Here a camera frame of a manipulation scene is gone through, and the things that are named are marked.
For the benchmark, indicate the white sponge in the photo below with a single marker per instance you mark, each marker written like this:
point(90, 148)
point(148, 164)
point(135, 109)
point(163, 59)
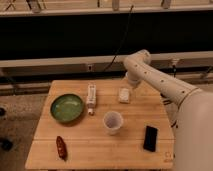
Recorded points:
point(124, 95)

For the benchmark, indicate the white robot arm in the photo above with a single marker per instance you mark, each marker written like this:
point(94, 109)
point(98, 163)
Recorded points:
point(193, 144)

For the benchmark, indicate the green ceramic plate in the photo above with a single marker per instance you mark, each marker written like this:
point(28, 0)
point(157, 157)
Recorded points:
point(67, 108)

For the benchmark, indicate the wooden folding table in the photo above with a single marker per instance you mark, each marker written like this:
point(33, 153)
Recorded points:
point(88, 144)

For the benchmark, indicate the black phone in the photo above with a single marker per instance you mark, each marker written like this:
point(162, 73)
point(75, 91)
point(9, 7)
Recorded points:
point(150, 139)

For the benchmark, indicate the black chair wheel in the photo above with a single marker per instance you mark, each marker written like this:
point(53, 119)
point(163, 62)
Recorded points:
point(6, 144)

